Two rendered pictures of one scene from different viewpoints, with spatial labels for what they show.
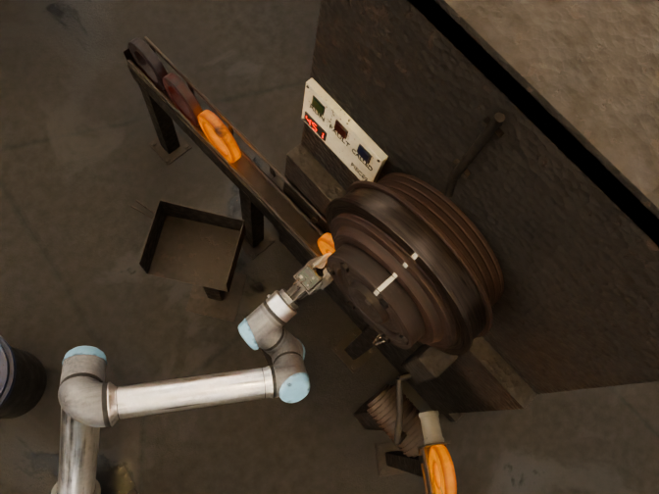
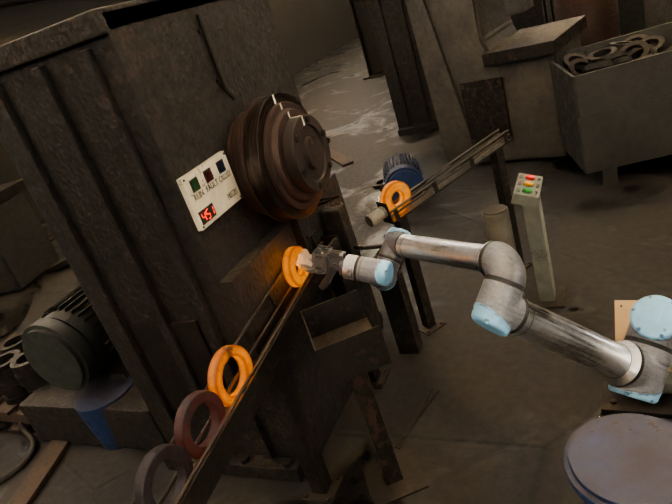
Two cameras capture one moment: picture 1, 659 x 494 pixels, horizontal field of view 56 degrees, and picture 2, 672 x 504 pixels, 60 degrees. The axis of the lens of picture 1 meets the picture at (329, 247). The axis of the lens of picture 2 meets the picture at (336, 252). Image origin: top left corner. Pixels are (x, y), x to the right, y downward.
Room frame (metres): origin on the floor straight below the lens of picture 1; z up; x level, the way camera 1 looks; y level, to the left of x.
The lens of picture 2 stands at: (0.32, 1.96, 1.62)
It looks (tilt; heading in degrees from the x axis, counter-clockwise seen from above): 23 degrees down; 271
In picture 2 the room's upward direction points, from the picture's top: 19 degrees counter-clockwise
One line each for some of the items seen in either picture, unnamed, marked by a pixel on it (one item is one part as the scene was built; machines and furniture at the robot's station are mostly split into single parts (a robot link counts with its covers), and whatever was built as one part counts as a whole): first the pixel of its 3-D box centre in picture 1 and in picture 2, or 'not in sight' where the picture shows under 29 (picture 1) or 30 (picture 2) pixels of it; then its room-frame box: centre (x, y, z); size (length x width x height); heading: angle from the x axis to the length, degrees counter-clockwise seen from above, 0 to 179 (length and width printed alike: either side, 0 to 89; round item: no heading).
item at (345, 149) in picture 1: (341, 136); (211, 189); (0.69, 0.07, 1.15); 0.26 x 0.02 x 0.18; 62
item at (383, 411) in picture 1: (388, 420); (399, 297); (0.16, -0.41, 0.27); 0.22 x 0.13 x 0.53; 62
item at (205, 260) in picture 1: (203, 270); (368, 406); (0.42, 0.39, 0.36); 0.26 x 0.20 x 0.72; 97
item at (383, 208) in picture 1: (402, 271); (286, 157); (0.44, -0.18, 1.11); 0.47 x 0.06 x 0.47; 62
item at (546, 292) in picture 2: not in sight; (538, 242); (-0.53, -0.44, 0.31); 0.24 x 0.16 x 0.62; 62
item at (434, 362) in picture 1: (429, 360); (338, 232); (0.34, -0.40, 0.68); 0.11 x 0.08 x 0.24; 152
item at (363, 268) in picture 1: (373, 298); (308, 153); (0.35, -0.14, 1.11); 0.28 x 0.06 x 0.28; 62
